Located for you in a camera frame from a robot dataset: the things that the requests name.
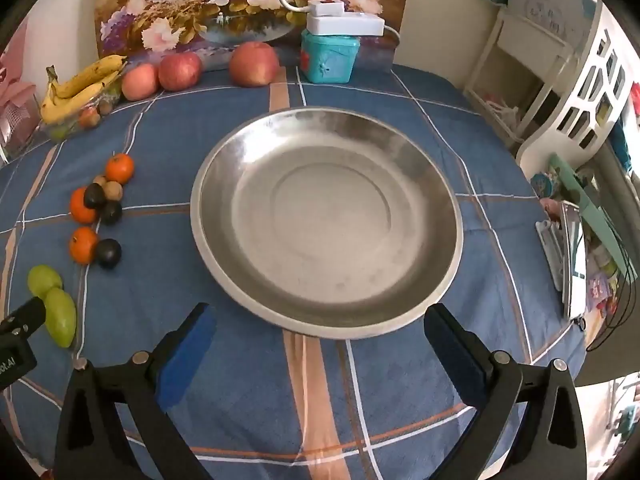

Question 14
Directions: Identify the red apple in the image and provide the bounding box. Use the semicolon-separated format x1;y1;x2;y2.
121;63;161;102
229;41;280;88
158;52;203;92

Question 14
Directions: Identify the green mango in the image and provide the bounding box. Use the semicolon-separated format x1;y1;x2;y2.
44;287;78;349
27;265;64;300

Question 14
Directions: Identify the round steel plate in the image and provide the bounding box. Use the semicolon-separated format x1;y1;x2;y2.
190;106;464;341

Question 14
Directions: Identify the orange tangerine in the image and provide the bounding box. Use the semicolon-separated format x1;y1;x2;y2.
105;153;136;185
69;227;99;265
69;187;98;225

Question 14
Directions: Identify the pink gift box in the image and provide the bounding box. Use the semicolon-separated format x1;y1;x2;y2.
0;20;42;161

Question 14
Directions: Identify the small white box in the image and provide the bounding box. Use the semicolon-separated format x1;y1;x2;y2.
309;0;346;17

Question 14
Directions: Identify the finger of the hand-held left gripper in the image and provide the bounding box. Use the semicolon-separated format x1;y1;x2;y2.
0;297;47;336

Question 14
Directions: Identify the bunch of yellow bananas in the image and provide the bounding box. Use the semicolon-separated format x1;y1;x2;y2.
39;54;129;125

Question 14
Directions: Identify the blue plaid tablecloth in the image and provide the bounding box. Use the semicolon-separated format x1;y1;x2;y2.
0;57;588;480

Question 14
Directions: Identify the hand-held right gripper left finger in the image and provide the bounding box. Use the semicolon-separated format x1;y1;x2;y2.
54;302;218;480

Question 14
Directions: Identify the teal plastic box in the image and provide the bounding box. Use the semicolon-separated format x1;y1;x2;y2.
300;30;361;84

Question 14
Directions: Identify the white power adapter box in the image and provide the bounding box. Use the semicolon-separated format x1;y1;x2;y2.
306;12;386;37

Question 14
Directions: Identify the clear glass bowl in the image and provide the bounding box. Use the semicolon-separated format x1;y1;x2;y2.
40;80;126;142

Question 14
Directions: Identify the stack of books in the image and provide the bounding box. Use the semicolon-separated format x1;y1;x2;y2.
535;200;588;322

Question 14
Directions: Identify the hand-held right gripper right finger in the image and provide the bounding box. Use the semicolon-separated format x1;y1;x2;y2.
423;303;587;480

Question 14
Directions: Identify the flower painting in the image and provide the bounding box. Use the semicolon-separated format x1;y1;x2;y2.
94;0;415;57

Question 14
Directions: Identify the clear plastic container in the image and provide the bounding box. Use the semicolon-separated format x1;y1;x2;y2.
356;37;402;72

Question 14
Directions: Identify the white cutout shelf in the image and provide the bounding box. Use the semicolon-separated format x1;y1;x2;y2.
515;0;632;173

